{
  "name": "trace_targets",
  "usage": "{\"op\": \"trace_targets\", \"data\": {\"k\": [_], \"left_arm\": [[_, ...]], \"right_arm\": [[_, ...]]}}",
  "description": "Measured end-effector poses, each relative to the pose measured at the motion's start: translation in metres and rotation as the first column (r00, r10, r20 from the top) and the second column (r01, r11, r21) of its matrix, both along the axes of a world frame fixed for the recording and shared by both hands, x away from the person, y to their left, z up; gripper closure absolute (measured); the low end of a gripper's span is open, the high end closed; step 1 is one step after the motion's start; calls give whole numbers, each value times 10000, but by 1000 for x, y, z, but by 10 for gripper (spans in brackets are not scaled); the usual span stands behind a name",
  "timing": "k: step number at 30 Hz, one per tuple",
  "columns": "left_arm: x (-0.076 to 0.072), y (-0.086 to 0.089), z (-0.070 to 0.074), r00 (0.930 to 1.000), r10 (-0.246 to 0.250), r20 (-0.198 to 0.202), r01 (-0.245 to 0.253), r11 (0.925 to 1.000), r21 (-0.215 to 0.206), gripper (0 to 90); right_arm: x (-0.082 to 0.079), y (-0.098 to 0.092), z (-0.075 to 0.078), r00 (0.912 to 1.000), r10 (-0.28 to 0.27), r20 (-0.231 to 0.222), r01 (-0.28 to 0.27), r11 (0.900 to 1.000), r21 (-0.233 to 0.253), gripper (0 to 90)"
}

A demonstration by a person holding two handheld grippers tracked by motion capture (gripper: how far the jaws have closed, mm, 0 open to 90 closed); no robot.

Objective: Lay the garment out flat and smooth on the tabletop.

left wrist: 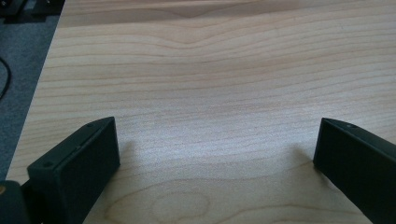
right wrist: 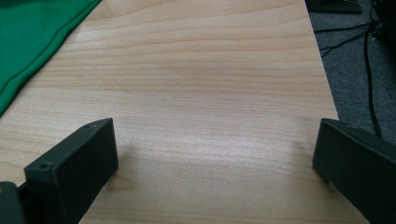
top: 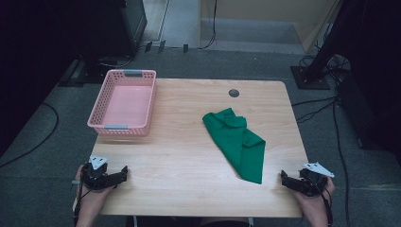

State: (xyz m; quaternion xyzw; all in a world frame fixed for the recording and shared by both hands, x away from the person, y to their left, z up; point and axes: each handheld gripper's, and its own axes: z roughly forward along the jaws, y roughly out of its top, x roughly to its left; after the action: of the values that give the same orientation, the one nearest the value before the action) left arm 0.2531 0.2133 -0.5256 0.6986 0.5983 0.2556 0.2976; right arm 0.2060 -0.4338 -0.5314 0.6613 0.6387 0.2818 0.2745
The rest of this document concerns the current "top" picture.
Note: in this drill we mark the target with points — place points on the person's left hand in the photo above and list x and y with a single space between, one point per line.
91 200

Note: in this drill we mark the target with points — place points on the black metal stand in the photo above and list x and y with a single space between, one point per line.
310 78

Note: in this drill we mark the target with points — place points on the grey table grommet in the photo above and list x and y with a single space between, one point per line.
234 93

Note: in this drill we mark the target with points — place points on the person's right hand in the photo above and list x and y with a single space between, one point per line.
315 205

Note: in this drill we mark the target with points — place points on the black equipment cabinet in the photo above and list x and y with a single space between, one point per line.
104 28

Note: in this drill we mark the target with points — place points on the dark equipment box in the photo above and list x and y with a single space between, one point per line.
372 119

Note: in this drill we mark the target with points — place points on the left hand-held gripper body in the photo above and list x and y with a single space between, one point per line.
94 178

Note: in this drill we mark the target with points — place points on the black floor bracket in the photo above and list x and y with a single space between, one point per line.
161 46
185 48
148 46

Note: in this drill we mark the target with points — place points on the green printed t-shirt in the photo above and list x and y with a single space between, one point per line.
239 148

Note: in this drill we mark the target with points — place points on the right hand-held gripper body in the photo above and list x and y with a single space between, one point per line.
312 184

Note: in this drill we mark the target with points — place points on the pink plastic basket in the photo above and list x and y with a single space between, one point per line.
126 107

